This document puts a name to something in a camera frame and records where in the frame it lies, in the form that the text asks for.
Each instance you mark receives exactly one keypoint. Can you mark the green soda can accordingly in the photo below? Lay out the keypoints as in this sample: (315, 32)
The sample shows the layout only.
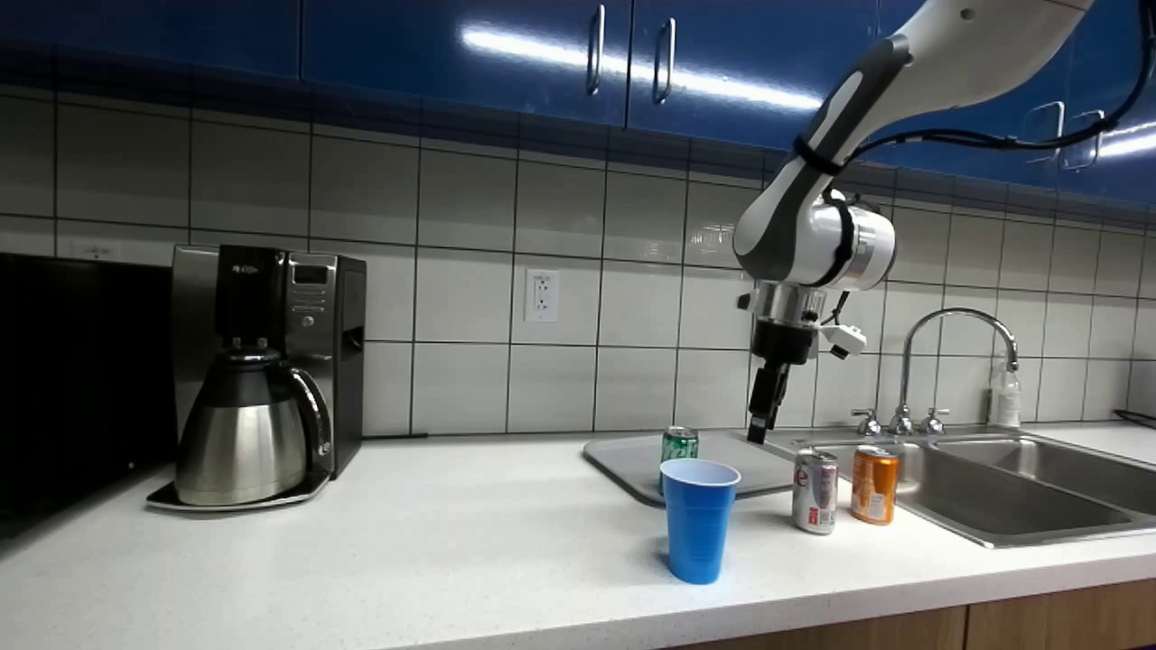
(677, 445)

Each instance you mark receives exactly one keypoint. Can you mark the black steel coffee maker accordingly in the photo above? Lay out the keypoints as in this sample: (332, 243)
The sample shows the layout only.
(320, 348)

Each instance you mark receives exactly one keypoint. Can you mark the stainless steel double sink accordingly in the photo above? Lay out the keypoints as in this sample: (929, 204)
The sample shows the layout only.
(1000, 487)

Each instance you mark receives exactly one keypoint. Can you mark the silver soda can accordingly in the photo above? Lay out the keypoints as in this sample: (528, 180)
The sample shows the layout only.
(816, 493)

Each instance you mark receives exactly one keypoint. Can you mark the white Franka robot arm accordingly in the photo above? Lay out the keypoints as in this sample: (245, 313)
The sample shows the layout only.
(819, 227)

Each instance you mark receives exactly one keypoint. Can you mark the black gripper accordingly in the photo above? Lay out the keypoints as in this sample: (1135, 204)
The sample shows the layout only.
(787, 343)

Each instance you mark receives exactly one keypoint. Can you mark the white wall outlet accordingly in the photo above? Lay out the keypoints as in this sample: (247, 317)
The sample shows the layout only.
(545, 295)

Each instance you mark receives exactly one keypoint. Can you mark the clear soap bottle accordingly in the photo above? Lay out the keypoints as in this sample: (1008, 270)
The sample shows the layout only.
(1001, 397)

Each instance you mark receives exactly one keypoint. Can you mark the black microwave oven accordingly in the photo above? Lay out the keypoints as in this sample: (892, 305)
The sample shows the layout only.
(73, 384)

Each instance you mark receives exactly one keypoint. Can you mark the blue plastic cup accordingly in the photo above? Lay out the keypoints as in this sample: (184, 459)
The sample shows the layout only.
(699, 523)

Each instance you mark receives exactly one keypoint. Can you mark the chrome gooseneck faucet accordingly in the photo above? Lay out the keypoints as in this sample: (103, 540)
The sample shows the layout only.
(915, 343)

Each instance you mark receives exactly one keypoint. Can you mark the orange soda can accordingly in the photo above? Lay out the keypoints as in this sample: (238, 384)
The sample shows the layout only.
(875, 485)

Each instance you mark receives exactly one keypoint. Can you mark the wooden base cabinets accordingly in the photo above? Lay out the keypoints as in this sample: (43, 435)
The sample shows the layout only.
(1024, 620)

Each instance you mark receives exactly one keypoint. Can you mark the stainless steel coffee carafe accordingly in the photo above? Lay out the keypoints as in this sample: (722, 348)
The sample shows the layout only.
(247, 438)

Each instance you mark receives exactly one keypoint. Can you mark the grey plastic tray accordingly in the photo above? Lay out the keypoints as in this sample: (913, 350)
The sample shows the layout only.
(627, 462)

